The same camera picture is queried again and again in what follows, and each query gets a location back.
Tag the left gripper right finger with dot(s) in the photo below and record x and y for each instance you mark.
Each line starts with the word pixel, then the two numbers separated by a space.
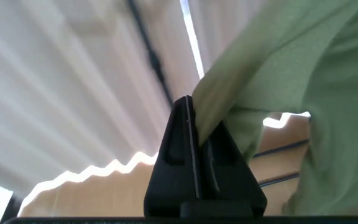
pixel 232 186

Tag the black clothes rack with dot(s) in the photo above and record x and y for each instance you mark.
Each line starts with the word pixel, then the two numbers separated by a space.
pixel 154 62

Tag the green long-sleeved shirt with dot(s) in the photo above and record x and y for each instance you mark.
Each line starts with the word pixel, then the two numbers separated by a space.
pixel 322 77

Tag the beige curtain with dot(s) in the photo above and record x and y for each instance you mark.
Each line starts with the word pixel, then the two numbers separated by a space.
pixel 57 77

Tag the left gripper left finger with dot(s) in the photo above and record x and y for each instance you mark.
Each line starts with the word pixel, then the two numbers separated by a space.
pixel 172 174

